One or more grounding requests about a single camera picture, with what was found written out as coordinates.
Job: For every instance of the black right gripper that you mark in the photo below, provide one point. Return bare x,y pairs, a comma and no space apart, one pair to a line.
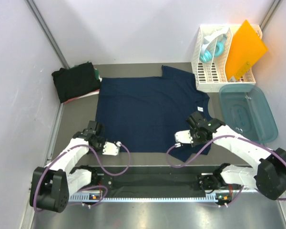
195,142

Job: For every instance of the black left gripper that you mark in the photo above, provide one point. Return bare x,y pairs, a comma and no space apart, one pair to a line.
102,141

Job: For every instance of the navy blue t shirt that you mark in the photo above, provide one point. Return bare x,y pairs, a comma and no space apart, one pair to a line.
145,113

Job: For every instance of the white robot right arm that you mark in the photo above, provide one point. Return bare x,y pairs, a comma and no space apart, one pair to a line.
266,170

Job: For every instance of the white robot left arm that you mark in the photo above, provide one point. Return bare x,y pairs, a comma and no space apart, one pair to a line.
53,184

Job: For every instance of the folded red t shirt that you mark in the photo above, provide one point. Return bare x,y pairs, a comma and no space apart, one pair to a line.
83,96

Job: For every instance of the translucent teal plastic bin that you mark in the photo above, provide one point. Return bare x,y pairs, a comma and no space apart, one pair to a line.
246,110

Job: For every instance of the folded black t shirt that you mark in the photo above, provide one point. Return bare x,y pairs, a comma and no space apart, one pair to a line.
76,81

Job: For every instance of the folded green t shirt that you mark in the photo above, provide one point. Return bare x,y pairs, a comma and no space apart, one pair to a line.
97,73

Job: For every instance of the teal headphones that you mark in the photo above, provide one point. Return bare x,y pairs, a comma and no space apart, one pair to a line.
213,45

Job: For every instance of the white slotted file organizer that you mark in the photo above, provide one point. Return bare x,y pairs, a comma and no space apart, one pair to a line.
210,77

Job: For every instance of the orange plastic folder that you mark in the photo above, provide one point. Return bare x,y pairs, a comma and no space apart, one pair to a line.
246,49

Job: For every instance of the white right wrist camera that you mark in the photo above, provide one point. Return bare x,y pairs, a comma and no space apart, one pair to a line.
183,137

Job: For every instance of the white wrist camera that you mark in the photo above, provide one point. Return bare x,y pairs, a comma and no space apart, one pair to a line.
183,137
111,149

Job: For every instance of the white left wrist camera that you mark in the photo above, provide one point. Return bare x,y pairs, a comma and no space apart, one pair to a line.
111,149

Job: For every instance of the aluminium frame rail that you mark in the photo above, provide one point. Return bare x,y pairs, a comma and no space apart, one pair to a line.
249,210

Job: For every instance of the left aluminium corner post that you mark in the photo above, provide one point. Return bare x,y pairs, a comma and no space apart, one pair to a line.
47,32

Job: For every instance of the aluminium corner post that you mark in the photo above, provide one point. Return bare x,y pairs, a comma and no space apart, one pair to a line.
269,14
47,32

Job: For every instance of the right aluminium corner post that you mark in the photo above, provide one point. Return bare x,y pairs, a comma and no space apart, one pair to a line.
269,14

